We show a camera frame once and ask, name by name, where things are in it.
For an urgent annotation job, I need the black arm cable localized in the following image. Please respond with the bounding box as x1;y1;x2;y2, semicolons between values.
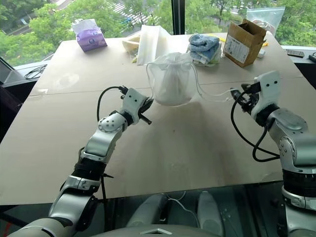
230;98;281;162
96;85;129;122

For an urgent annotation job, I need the clear zip plastic bag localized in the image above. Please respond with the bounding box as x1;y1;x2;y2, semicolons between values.
245;6;286;33

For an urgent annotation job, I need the stack of blue towels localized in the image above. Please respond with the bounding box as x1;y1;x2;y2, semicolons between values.
186;34;222;68

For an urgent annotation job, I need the brown cardboard box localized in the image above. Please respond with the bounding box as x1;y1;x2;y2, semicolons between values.
222;19;268;68

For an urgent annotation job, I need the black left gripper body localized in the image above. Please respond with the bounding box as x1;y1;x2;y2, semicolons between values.
136;104;153;125

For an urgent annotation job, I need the coiled black cable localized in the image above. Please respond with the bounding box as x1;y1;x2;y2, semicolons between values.
24;64;48;80

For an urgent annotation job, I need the thin white cable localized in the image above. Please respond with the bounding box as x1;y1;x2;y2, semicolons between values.
160;191;201;223

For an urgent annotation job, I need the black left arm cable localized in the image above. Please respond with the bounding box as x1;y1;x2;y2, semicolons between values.
96;85;129;122

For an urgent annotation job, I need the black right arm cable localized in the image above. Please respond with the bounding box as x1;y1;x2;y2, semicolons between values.
230;98;281;162

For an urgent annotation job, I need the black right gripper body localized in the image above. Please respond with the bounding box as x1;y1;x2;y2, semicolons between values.
240;82;262;115

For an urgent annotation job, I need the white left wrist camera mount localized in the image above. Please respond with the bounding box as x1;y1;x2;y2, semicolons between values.
121;87;149;124

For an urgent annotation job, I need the grey rounded robot leg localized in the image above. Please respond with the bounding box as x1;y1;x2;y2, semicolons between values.
126;193;169;232
198;190;224;231

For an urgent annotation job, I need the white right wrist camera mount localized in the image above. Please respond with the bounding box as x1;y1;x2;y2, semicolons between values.
251;71;281;117

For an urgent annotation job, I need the dark purple chair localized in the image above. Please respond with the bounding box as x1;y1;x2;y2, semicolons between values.
0;84;23;144

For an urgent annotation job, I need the purple tissue pack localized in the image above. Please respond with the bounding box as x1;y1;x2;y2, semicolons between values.
71;18;108;53

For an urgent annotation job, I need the dark flat remote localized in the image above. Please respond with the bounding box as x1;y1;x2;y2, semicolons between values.
284;48;306;58

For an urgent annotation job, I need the white drawstring bag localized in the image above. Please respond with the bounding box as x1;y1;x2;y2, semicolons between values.
146;52;235;108

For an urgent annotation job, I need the dark window post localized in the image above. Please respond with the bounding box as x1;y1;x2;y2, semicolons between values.
171;0;186;36

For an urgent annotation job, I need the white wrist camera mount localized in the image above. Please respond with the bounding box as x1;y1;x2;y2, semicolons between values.
251;71;281;117
121;87;149;124

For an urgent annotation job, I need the grey robot torso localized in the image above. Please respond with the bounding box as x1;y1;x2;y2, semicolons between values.
0;216;250;237

